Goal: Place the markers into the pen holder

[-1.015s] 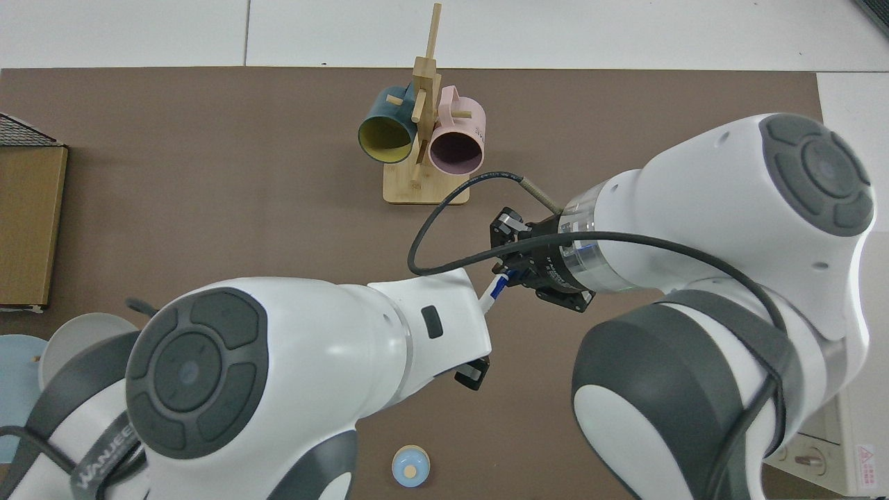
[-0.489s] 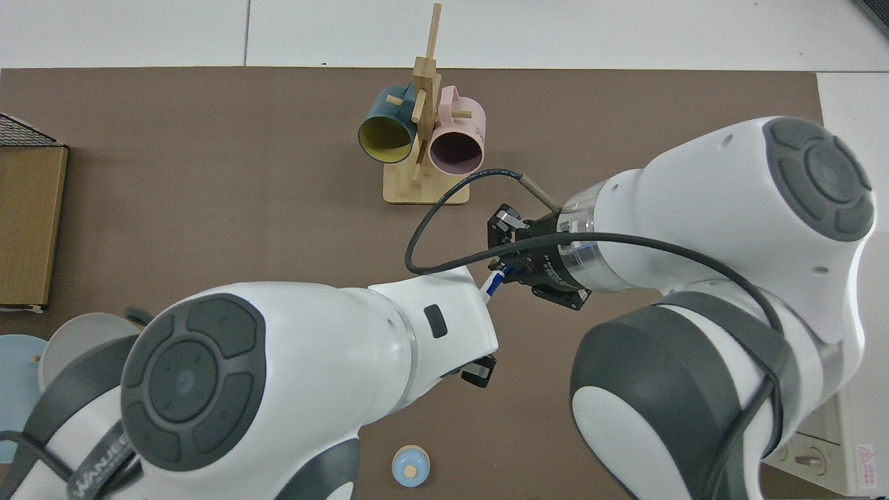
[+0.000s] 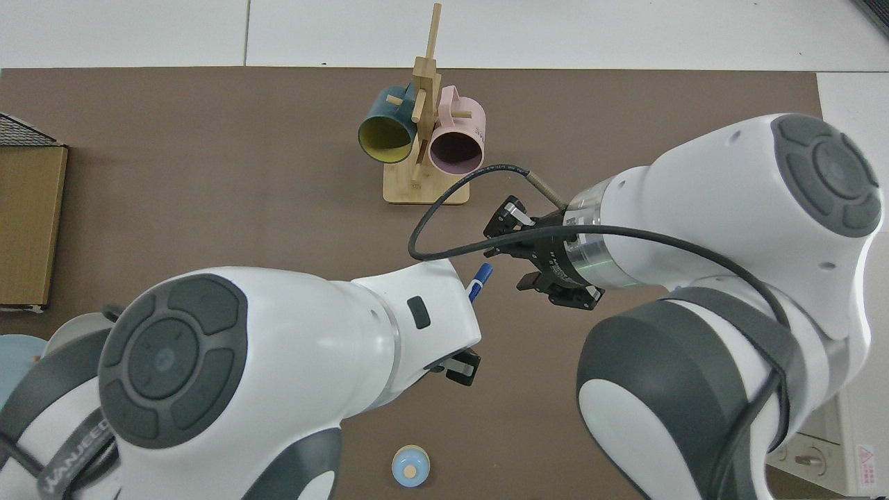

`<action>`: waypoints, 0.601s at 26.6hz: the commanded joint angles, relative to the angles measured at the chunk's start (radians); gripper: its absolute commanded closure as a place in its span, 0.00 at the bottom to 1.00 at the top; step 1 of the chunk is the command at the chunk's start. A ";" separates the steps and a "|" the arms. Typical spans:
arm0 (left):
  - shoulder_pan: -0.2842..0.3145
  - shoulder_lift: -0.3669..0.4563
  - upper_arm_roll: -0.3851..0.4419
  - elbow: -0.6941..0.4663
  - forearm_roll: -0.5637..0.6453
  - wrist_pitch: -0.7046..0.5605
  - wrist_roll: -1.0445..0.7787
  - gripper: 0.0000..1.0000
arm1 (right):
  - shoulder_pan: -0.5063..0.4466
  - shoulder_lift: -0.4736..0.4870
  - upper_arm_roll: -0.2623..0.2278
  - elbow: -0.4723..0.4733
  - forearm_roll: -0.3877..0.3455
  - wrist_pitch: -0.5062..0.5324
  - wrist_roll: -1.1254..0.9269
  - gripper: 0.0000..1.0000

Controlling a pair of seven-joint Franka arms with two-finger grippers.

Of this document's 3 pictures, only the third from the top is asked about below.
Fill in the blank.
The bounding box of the white marker blue cap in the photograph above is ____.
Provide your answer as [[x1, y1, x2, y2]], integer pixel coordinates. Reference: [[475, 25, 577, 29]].
[[467, 262, 495, 303]]

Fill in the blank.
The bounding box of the wooden cup stand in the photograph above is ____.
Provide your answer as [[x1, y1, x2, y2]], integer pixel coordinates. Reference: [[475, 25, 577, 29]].
[[383, 3, 471, 206]]

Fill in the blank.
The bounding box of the small blue round bell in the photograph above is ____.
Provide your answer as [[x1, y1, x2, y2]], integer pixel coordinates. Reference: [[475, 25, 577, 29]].
[[391, 445, 431, 488]]

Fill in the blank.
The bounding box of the pink cup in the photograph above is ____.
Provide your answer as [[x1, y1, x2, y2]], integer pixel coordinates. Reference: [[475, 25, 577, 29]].
[[428, 85, 486, 176]]

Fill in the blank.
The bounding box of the teal cup yellow inside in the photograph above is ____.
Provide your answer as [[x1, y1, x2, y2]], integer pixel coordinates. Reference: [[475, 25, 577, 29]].
[[358, 85, 421, 165]]

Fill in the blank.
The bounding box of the brown table cloth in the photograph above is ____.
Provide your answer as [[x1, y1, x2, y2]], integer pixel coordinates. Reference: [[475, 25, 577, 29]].
[[0, 67, 820, 500]]

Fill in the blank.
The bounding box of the pale toaster oven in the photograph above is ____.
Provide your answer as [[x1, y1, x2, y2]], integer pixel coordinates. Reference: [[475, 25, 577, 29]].
[[764, 389, 889, 499]]

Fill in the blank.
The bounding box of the grey plate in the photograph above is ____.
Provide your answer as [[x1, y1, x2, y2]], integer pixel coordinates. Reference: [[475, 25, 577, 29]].
[[43, 312, 122, 358]]

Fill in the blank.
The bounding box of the light blue plate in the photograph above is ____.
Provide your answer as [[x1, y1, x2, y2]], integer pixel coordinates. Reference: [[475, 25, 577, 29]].
[[0, 334, 49, 410]]

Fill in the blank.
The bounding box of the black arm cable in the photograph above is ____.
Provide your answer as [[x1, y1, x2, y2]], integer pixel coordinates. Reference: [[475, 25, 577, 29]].
[[408, 164, 796, 500]]

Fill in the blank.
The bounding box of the wire basket wooden floor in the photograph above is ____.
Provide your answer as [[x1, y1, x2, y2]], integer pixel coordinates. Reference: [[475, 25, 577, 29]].
[[0, 112, 70, 313]]

